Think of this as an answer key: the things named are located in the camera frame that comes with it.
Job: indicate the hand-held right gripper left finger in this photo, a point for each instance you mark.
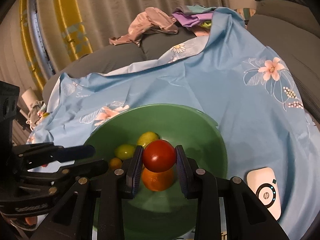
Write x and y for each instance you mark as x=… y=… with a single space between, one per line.
x=136 y=172

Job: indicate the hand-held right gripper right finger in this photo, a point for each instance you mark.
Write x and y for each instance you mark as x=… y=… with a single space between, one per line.
x=181 y=172

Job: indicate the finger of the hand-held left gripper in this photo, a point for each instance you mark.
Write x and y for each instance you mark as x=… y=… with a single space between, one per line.
x=75 y=152
x=87 y=168

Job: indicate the small orange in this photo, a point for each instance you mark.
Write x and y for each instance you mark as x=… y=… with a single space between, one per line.
x=115 y=163

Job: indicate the large orange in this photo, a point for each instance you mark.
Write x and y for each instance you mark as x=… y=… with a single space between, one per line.
x=157 y=181

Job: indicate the green jujube fruit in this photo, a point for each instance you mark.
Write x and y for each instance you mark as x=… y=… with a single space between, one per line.
x=123 y=151

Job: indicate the large red tomato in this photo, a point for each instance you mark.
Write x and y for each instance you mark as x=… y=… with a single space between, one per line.
x=158 y=156

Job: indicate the yellow-green jujube fruit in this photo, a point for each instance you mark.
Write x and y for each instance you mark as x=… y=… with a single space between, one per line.
x=148 y=138

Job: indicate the green bowl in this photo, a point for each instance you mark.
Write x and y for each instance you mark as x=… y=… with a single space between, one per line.
x=175 y=127

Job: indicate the white paper roll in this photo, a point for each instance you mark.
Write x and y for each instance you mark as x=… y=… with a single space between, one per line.
x=28 y=95

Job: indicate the crumpled grey cloth pile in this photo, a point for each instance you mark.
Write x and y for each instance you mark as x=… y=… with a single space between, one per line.
x=35 y=111

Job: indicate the white portable device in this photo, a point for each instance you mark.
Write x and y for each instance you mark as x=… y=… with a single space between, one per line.
x=263 y=192

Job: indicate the blue floral bed sheet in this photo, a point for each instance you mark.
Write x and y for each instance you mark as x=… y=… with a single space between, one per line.
x=175 y=85

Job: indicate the yellow patterned curtain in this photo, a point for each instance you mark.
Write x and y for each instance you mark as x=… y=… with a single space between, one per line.
x=67 y=17

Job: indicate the grey sofa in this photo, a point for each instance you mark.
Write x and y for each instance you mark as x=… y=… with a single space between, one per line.
x=160 y=45

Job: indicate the pink cloth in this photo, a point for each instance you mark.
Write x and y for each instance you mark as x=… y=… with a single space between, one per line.
x=150 y=20

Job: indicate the purple cloth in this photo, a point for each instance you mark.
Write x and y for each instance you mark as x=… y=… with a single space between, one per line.
x=190 y=17

